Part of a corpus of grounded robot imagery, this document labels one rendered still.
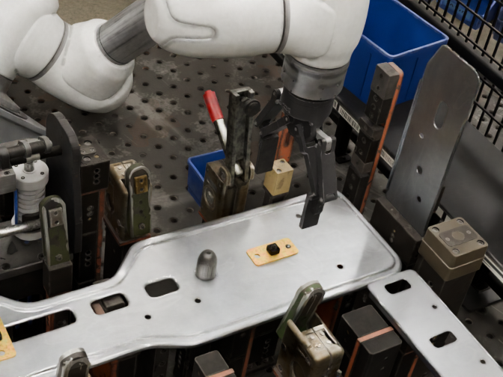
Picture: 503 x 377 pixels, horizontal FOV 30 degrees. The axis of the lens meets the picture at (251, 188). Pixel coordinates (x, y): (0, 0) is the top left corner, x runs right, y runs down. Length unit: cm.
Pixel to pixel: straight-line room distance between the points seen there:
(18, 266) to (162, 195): 61
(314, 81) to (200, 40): 19
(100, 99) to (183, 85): 32
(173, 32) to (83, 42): 92
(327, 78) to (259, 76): 121
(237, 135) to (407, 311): 40
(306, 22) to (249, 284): 47
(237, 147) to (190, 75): 90
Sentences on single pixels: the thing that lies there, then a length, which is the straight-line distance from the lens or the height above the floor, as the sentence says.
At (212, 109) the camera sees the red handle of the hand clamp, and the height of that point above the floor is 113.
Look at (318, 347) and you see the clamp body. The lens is 137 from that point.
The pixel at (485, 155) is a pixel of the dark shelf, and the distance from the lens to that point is 184.
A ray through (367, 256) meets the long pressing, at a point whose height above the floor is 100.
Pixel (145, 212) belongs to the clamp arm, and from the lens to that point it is 155.
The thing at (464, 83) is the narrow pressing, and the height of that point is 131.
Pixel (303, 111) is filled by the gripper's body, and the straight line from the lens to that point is 132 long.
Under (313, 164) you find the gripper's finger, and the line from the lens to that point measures 137.
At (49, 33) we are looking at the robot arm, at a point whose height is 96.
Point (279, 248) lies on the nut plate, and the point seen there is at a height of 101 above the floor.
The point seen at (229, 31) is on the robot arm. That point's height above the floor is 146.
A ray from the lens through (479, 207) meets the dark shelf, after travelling 171.
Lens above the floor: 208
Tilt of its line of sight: 40 degrees down
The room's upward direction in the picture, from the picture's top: 11 degrees clockwise
